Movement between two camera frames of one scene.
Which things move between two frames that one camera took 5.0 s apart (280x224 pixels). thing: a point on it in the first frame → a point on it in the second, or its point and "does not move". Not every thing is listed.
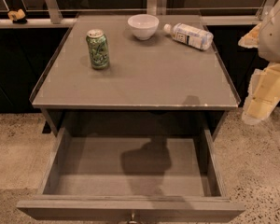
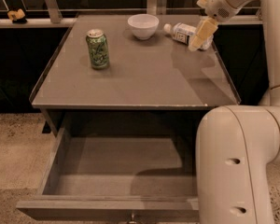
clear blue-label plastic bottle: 189,35 does not move
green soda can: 98,45 does not move
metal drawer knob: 133,218 does not move
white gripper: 275,36 → 217,6
